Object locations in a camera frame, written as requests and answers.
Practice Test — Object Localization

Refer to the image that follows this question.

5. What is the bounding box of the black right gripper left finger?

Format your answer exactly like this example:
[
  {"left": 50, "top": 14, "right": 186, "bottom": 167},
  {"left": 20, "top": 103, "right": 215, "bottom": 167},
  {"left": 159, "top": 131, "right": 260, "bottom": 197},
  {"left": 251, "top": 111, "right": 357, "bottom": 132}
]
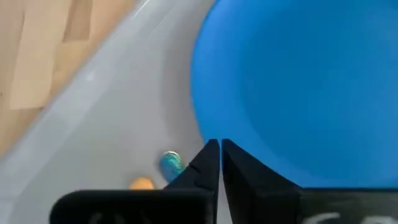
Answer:
[{"left": 49, "top": 139, "right": 221, "bottom": 224}]

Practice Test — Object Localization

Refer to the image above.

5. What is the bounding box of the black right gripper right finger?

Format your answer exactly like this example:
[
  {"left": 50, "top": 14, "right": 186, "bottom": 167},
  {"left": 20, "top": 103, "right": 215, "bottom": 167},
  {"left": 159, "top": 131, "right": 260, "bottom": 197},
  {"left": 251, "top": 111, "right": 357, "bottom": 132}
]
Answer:
[{"left": 221, "top": 139, "right": 398, "bottom": 224}]

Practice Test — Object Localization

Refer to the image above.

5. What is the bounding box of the blue plastic fork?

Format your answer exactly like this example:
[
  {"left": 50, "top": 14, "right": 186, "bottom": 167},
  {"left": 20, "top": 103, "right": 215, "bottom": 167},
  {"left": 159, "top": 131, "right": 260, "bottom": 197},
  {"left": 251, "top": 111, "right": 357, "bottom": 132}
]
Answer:
[{"left": 159, "top": 151, "right": 186, "bottom": 184}]

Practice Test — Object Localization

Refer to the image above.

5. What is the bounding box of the blue round plate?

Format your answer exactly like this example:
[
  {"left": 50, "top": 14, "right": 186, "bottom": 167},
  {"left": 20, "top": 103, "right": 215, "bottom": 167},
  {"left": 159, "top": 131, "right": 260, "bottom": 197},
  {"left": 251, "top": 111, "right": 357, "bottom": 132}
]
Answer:
[{"left": 190, "top": 0, "right": 398, "bottom": 189}]

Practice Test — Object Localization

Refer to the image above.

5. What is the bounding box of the grey plastic tray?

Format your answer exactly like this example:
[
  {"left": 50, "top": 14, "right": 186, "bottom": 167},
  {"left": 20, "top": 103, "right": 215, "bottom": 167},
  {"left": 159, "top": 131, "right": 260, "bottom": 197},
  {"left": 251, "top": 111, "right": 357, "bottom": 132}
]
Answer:
[{"left": 0, "top": 0, "right": 233, "bottom": 224}]

